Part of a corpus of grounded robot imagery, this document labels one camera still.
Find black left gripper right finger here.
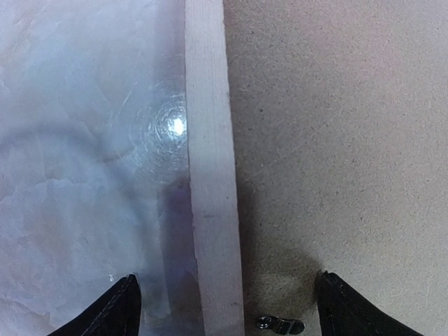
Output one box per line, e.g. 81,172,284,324
316,272,419,336

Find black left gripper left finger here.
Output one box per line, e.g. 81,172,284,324
49,274,141,336

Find brown cardboard backing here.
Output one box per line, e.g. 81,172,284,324
224,1,447,335

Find red wooden picture frame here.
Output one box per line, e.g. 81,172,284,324
185,1,244,335

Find silver metal turn clip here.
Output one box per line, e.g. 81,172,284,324
256,315,305,335

